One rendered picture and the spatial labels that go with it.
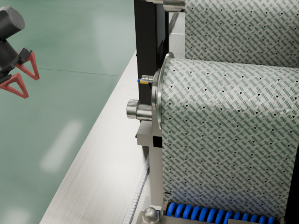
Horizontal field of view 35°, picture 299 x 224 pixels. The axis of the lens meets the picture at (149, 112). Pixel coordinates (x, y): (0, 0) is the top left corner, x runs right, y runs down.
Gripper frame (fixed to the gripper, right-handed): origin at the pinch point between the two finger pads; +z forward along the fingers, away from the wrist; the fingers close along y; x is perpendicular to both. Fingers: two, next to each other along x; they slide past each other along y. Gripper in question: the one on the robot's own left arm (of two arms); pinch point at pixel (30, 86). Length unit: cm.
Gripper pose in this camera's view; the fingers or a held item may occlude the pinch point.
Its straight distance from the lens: 134.8
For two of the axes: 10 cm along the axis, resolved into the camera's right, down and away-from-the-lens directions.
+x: -8.5, 3.7, 3.7
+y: 1.1, -5.7, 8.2
